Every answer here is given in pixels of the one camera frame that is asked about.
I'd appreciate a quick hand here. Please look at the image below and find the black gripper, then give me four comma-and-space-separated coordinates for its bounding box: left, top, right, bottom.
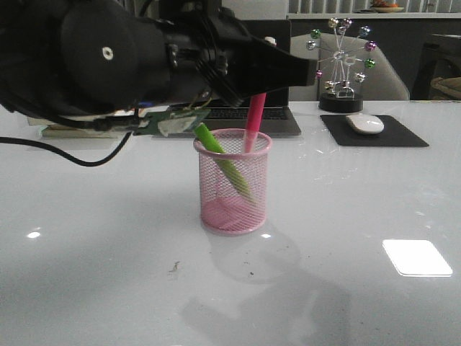
158, 1, 317, 107

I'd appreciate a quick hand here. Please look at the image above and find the pink marker pen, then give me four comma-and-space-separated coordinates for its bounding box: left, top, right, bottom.
243, 93, 267, 153

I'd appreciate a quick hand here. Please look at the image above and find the green marker pen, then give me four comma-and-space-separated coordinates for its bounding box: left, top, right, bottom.
194, 123, 254, 203

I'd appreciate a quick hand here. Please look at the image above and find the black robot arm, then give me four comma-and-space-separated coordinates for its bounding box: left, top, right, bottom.
1, 1, 315, 130

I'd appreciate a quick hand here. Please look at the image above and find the pink mesh pen holder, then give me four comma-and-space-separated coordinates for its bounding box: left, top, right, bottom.
193, 128, 272, 235

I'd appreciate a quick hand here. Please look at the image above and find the grey laptop black screen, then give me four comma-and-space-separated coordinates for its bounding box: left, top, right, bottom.
166, 19, 301, 137

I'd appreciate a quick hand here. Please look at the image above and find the grey right armchair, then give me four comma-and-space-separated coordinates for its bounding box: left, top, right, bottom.
289, 32, 410, 101

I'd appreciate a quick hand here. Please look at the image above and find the ferris wheel desk toy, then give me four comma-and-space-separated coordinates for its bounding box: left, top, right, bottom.
305, 17, 377, 113

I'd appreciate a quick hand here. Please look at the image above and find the green circuit board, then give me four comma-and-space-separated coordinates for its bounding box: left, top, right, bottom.
133, 108, 211, 137

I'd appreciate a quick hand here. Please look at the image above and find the white computer mouse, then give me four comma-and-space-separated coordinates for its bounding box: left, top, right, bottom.
346, 114, 385, 135

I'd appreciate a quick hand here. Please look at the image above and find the fruit bowl on counter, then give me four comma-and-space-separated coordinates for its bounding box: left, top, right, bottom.
370, 0, 404, 13

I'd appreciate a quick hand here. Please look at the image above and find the black mouse pad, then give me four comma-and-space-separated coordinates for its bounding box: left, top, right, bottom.
321, 115, 429, 148

